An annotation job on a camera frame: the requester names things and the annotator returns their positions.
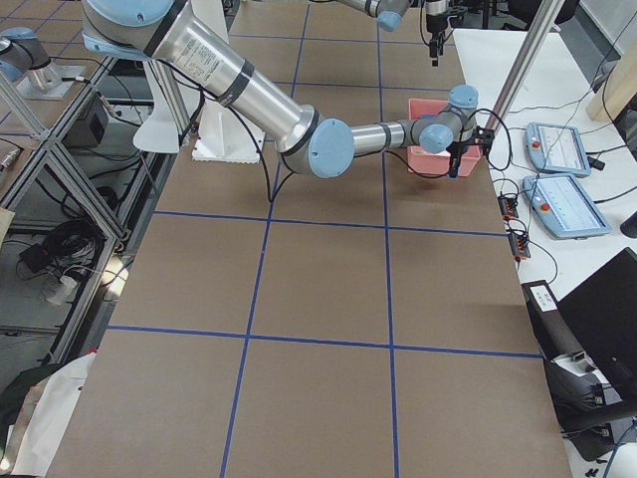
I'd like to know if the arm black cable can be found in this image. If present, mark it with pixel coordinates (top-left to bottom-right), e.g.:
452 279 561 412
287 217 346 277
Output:
148 64 512 203

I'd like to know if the far teach pendant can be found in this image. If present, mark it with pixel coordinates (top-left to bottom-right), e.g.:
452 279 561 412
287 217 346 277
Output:
525 122 591 177

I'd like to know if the teach pendant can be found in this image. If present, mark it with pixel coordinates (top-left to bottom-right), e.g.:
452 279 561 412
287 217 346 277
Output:
525 122 591 177
523 173 611 239

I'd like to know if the white camera stand column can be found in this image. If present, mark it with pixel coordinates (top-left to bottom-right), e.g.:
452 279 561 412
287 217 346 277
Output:
132 0 269 164

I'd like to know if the black laptop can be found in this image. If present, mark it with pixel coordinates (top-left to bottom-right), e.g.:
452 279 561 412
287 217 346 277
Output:
558 247 636 398

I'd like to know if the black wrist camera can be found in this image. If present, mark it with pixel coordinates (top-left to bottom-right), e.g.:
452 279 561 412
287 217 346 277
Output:
445 5 468 28
473 125 495 157

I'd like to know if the pink plastic box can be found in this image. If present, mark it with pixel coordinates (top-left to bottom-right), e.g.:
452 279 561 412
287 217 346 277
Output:
407 98 481 177

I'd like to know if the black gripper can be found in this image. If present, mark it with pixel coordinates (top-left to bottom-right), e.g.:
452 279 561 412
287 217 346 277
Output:
426 14 448 67
446 140 471 176

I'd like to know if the aluminium frame post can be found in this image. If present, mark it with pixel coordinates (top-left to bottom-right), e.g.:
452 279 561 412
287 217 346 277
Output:
486 0 564 133

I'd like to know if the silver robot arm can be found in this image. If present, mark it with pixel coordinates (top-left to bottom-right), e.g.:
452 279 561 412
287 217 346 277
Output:
82 1 480 178
338 0 452 67

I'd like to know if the near teach pendant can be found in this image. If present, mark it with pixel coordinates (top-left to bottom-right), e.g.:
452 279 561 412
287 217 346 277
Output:
523 173 611 239

